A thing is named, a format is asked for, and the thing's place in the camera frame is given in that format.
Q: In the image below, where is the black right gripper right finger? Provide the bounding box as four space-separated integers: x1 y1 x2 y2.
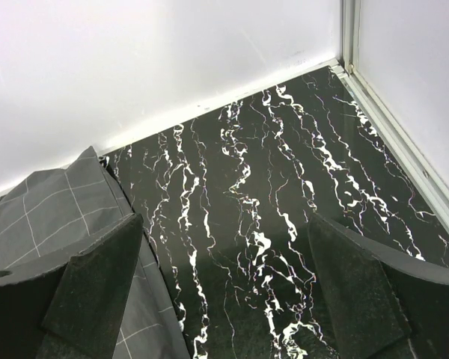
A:
308 214 449 358

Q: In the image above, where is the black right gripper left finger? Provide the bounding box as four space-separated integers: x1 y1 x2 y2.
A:
0 214 143 358

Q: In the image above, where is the grey checked pillowcase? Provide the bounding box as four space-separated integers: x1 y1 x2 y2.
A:
0 147 189 358

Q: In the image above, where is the aluminium frame post right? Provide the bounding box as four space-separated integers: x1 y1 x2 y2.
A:
340 1 449 232

